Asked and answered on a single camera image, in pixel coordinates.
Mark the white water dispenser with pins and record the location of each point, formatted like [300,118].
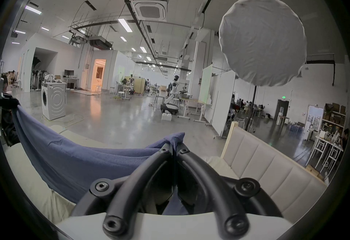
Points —
[280,117]

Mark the round white softbox lamp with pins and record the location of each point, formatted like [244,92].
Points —
[262,41]

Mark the padded beige headboard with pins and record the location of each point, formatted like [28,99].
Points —
[262,162]

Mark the shelf with cartons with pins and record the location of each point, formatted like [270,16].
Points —
[335,118]

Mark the white washing machine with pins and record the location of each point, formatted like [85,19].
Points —
[53,102]

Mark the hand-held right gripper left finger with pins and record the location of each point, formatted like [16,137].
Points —
[123,200]

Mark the wooden table with white legs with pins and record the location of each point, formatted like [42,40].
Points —
[191,106]

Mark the blue garment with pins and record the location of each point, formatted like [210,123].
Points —
[82,162]

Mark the white box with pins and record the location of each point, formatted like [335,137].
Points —
[166,116]

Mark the group of people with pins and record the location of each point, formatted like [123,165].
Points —
[247,104]

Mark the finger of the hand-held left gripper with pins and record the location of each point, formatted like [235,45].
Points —
[9,102]

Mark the desk with monitors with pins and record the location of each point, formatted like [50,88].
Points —
[69,77]

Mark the white stool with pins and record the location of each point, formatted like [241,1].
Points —
[120,95]

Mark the bed with beige sheet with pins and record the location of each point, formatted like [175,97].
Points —
[32,187]

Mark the white humanoid robot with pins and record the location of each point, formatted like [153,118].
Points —
[172,96]

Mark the white high table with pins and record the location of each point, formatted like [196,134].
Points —
[326,148]

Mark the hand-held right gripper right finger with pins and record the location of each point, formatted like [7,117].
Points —
[218,200]

